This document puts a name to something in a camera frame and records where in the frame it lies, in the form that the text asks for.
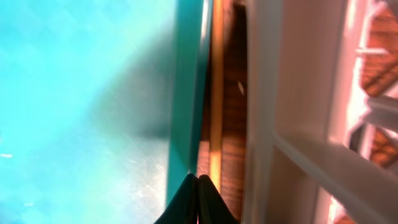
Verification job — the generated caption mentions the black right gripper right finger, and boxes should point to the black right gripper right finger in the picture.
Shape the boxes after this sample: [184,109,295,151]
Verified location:
[198,175,239,224]

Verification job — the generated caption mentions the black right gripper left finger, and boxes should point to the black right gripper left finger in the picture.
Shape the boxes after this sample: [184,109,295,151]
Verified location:
[155,174,198,224]

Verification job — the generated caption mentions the wooden chopstick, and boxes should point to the wooden chopstick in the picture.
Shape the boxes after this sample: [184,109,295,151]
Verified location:
[209,0,223,190]

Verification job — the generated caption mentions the teal plastic tray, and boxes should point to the teal plastic tray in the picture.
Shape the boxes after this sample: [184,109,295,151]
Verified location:
[1,0,213,223]

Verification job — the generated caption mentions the grey plastic dish rack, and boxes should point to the grey plastic dish rack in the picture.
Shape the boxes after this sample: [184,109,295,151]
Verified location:
[243,1,397,223]

